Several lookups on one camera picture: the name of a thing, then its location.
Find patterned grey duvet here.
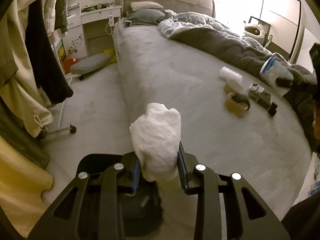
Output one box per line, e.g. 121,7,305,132
157,9,272,55

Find white clothes rack frame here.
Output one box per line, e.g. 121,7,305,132
41,74,77,139

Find white dressing table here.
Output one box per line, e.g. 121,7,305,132
62,0,122,59

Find grey cushioned stool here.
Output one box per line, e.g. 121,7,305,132
71,53,113,80

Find blue white plastic tissue pack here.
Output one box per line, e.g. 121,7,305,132
260,56,294,88

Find white cloth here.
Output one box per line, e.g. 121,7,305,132
130,103,181,181

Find dark snack wrapper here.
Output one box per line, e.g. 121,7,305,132
248,83,271,109

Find beige pillow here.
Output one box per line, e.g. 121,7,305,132
130,1,163,11

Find white bedside appliance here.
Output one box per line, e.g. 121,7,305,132
244,24,265,39

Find colourful picture book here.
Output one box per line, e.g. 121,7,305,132
55,40,67,68

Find dark grey fleece blanket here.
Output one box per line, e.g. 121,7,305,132
171,28,317,92

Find beige hanging trousers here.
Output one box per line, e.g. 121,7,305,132
1,0,54,138

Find grey pillow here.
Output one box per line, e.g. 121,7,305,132
125,9,165,27

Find black hanging garment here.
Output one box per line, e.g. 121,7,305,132
25,0,73,104

